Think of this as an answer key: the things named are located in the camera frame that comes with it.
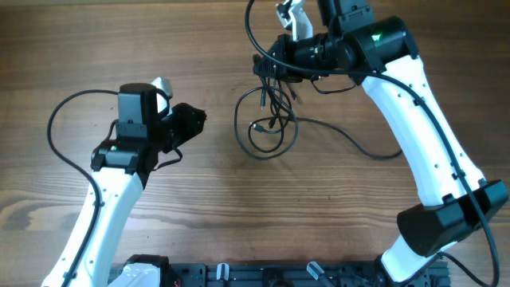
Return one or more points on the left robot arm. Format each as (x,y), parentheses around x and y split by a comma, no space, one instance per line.
(147,125)

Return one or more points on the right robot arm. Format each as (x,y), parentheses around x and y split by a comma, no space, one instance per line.
(382,57)

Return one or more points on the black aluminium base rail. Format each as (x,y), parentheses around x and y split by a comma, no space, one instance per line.
(344,274)

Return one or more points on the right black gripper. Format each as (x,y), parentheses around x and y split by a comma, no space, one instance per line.
(284,51)

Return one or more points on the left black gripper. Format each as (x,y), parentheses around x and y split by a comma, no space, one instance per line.
(181,112)

